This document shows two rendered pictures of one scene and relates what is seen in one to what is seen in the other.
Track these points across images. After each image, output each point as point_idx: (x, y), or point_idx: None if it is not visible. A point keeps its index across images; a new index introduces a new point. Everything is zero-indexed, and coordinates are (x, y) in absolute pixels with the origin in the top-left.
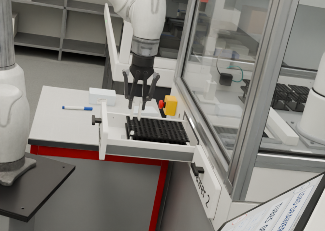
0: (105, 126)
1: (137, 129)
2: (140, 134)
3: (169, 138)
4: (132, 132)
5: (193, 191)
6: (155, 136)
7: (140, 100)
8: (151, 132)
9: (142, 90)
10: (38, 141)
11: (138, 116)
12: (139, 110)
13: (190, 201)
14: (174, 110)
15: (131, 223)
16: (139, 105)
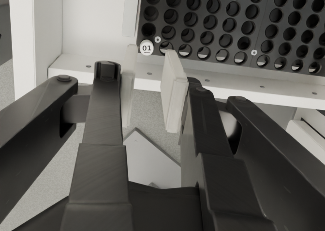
0: (23, 58)
1: None
2: (181, 46)
3: (286, 69)
4: (145, 54)
5: (276, 120)
6: (235, 54)
7: (177, 99)
8: (232, 19)
9: (184, 160)
10: None
11: (162, 79)
12: (164, 94)
13: (266, 109)
14: None
15: None
16: (170, 71)
